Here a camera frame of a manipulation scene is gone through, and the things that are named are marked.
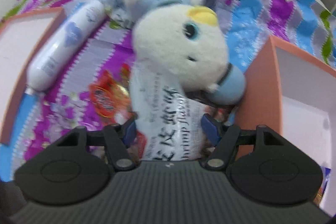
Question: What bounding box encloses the white shrimp flavour snack bag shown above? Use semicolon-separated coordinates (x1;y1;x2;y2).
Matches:
129;59;211;161

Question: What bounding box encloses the red orange snack packet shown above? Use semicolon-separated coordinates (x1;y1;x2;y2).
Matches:
89;63;132;125

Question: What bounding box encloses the pink cardboard box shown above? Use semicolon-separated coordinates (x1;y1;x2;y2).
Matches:
235;36;335;216

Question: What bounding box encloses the white blue plush toy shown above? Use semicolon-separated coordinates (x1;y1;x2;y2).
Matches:
123;0;246;106

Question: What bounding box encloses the white spray bottle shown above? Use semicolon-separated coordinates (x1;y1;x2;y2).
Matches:
26;0;106;93

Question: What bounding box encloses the colourful striped floral bedspread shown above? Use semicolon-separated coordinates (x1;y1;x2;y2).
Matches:
1;0;335;181

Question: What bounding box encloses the pink box lid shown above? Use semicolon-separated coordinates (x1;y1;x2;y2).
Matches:
1;7;66;145

